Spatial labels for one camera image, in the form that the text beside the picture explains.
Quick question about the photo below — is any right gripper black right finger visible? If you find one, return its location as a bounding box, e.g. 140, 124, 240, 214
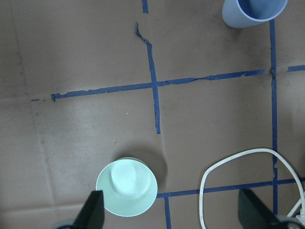
238, 189, 281, 229

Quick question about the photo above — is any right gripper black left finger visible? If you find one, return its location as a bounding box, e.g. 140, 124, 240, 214
72, 190, 105, 229

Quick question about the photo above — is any blue cup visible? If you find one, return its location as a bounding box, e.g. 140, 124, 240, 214
222, 0, 288, 29

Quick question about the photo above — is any mint green bowl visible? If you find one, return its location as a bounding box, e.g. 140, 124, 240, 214
96, 157, 158, 217

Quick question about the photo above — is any white power cable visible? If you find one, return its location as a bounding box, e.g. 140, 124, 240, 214
199, 148, 305, 229

